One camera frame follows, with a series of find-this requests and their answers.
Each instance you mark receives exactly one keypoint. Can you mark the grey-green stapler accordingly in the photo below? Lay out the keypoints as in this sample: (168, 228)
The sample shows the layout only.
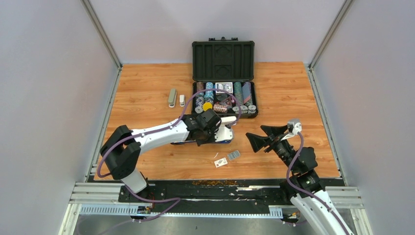
(172, 98)

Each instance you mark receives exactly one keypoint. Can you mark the blue playing card deck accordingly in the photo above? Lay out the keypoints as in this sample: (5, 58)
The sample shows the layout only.
(224, 86)

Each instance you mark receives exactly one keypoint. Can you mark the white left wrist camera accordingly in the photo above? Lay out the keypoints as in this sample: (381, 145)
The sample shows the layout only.
(224, 133)

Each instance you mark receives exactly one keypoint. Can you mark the yellow poker chip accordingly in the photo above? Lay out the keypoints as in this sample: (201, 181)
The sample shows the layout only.
(207, 105)

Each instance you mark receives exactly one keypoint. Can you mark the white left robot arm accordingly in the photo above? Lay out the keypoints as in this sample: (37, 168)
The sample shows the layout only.
(122, 149)

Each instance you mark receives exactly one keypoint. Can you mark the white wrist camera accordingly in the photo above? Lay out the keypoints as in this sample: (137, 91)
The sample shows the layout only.
(294, 127)
(224, 133)

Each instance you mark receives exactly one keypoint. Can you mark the black poker chip case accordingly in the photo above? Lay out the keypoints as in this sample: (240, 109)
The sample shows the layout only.
(224, 60)

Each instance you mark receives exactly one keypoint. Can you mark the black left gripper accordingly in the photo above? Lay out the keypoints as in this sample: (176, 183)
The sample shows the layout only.
(214, 130)

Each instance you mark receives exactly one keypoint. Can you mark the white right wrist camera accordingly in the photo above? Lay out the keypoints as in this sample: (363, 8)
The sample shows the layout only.
(294, 127)

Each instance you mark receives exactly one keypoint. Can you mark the small white stapler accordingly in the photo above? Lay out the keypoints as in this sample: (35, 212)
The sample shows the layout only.
(182, 100)

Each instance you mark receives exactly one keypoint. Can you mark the blue stapler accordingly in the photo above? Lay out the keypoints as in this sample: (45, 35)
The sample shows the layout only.
(223, 141)

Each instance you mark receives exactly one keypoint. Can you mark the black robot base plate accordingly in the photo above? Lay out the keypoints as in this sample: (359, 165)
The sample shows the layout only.
(253, 196)

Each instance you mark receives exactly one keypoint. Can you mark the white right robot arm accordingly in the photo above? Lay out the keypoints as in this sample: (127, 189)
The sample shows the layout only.
(302, 187)

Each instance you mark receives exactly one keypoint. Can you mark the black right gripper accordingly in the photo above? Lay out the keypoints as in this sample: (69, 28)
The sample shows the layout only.
(256, 141)

